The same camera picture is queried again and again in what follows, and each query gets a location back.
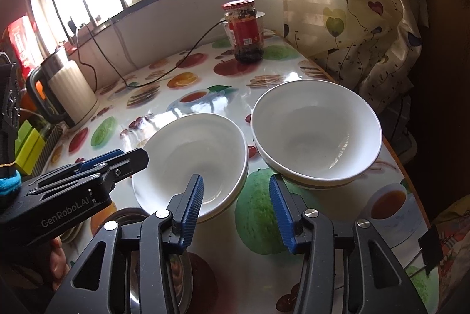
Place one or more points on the white bowl with blue stripes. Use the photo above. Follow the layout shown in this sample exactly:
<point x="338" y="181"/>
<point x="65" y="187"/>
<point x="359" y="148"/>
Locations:
<point x="198" y="152"/>
<point x="315" y="130"/>

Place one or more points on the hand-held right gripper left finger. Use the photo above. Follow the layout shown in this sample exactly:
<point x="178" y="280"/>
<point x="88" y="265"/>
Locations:
<point x="191" y="215"/>

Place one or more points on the zigzag patterned tray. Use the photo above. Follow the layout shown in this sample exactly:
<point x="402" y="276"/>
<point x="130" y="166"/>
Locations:
<point x="49" y="145"/>

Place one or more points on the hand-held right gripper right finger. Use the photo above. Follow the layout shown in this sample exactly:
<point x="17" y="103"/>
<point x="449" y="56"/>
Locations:
<point x="282" y="215"/>

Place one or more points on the cream electric kettle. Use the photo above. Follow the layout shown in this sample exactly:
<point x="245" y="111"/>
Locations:
<point x="69" y="90"/>

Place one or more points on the orange box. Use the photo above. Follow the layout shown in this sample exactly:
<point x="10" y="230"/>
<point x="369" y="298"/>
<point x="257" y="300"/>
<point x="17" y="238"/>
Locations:
<point x="40" y="91"/>

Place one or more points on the black binder clip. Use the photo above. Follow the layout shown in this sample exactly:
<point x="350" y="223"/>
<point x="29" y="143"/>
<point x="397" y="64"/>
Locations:
<point x="429" y="248"/>

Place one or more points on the person's left hand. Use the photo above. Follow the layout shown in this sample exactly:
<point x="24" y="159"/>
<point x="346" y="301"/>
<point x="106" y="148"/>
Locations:
<point x="58" y="262"/>

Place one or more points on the floral fabric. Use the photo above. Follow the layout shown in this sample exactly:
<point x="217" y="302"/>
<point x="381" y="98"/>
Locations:
<point x="455" y="226"/>

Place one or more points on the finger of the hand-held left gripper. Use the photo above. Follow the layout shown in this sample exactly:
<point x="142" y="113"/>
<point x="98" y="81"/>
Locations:
<point x="125" y="165"/>
<point x="101" y="158"/>

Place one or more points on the lime green box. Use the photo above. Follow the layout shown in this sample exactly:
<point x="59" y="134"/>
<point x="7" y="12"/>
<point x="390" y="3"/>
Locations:
<point x="31" y="154"/>
<point x="24" y="132"/>

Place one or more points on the cream heart print curtain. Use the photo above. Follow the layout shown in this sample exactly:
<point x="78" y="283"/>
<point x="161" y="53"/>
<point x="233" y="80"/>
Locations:
<point x="367" y="24"/>

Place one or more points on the colourful red gift bag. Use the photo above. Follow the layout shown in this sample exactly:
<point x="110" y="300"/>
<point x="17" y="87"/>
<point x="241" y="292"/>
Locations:
<point x="20" y="39"/>

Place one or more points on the glass jar with red label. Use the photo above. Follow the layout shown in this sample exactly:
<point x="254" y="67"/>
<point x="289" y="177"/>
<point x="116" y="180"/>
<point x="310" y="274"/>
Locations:
<point x="246" y="31"/>

